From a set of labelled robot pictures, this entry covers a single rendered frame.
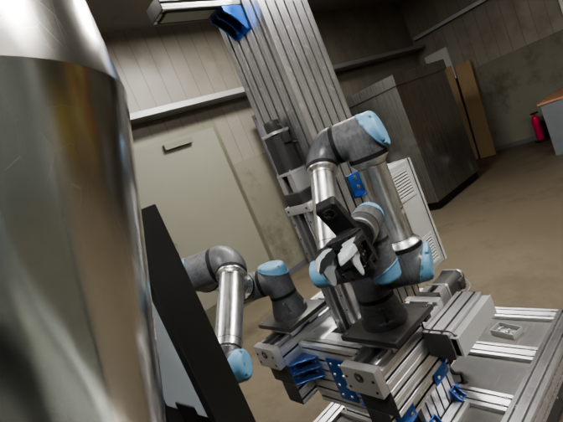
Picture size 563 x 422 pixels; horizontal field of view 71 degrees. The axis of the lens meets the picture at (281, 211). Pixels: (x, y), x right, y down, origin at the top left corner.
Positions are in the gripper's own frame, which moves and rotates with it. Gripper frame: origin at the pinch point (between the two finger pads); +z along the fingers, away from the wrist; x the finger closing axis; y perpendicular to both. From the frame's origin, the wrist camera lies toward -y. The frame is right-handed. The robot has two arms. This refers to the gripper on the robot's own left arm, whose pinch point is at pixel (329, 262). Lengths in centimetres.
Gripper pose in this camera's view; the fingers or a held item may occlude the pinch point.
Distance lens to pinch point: 68.4
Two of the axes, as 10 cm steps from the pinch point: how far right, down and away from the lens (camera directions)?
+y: 5.0, 8.6, 0.6
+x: -7.9, 4.2, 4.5
